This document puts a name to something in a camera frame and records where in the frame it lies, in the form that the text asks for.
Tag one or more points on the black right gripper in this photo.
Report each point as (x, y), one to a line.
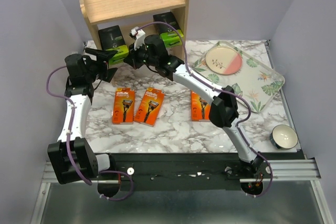
(132, 58)

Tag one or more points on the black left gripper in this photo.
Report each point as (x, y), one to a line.
(107, 73)

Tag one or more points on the black green razor box front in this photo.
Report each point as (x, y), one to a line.
(111, 39)

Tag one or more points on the black green razor box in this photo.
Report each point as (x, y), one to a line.
(166, 29)
(111, 39)

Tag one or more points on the orange razor box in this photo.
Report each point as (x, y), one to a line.
(149, 107)
(199, 108)
(123, 107)

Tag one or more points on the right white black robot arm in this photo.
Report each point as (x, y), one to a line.
(150, 51)

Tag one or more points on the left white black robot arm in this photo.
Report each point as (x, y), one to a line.
(71, 156)

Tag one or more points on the pink cream round plate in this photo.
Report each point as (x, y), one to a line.
(223, 60)

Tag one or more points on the clear floral tray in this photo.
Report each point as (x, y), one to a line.
(255, 82)

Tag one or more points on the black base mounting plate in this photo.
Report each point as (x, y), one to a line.
(119, 175)

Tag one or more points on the white dark-rimmed bowl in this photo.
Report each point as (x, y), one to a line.
(283, 137)

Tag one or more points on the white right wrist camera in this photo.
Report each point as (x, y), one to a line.
(139, 36)

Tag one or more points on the aluminium rail frame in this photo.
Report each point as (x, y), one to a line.
(294, 195)

